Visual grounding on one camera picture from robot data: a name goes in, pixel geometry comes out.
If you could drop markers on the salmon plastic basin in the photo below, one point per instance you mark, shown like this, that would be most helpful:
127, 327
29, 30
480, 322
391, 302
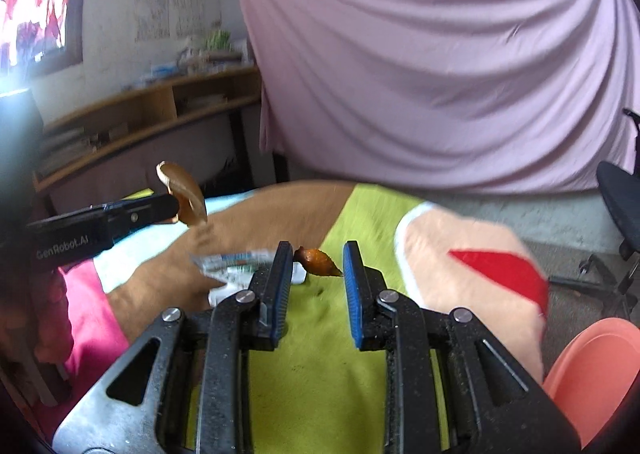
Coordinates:
595, 374

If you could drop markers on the small wall calendar sheet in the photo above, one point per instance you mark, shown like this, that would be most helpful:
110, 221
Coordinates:
190, 13

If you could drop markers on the pile of papers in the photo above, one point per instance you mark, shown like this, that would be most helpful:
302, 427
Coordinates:
195, 64

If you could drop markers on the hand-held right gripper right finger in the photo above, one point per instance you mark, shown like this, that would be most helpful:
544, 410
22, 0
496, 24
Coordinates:
352, 299

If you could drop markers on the green potted plant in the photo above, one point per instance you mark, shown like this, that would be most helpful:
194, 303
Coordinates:
218, 38

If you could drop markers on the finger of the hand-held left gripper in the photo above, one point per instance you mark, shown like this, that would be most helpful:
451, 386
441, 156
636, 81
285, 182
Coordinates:
140, 216

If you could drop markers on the black office chair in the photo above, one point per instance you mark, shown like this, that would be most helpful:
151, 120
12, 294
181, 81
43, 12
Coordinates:
617, 194

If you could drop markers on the white cardboard box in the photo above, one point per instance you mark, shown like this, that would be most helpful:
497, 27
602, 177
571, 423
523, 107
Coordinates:
246, 52

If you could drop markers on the large stack of shelf papers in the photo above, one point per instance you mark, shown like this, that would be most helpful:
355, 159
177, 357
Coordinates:
75, 148

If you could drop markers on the wooden desk with shelves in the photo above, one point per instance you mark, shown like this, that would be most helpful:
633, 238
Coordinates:
150, 108

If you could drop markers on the small stack of shelf papers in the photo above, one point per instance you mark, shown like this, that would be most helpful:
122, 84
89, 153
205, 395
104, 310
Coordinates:
205, 102

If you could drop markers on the large wall calendar sheet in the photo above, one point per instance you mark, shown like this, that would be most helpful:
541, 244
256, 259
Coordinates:
152, 13

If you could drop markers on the pink hanging bed sheet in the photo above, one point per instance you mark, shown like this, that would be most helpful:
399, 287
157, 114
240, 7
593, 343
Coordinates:
440, 63

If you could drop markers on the white printed wrapper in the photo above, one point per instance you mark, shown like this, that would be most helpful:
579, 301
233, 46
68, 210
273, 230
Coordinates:
225, 266

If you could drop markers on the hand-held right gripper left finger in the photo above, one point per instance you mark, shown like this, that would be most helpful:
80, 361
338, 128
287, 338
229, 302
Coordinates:
274, 294

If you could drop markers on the multicoloured patchwork blanket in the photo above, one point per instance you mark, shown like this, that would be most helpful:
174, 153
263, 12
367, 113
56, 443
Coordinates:
320, 384

